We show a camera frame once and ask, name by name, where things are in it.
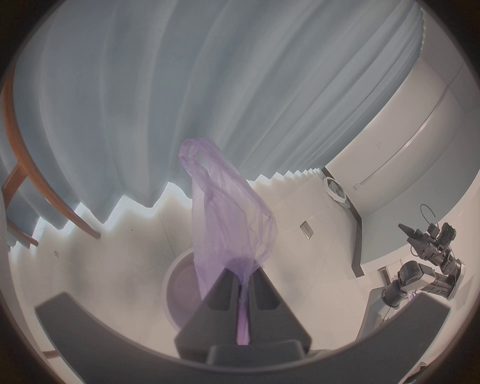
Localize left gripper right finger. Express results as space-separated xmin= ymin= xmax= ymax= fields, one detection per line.
xmin=247 ymin=267 xmax=313 ymax=355

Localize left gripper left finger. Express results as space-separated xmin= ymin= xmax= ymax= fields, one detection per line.
xmin=174 ymin=267 xmax=241 ymax=364

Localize purple plastic bag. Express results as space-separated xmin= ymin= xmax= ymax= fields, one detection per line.
xmin=178 ymin=137 xmax=278 ymax=346

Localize white trash bin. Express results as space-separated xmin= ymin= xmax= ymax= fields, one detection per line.
xmin=162 ymin=248 xmax=265 ymax=331

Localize pale blue curtain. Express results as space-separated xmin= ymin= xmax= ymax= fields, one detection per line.
xmin=7 ymin=0 xmax=427 ymax=249

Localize wooden chair white cushions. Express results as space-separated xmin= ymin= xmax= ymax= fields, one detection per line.
xmin=0 ymin=80 xmax=102 ymax=248

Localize black cable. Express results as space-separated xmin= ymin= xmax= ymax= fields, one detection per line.
xmin=419 ymin=204 xmax=438 ymax=229

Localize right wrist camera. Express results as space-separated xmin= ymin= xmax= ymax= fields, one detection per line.
xmin=427 ymin=222 xmax=457 ymax=246

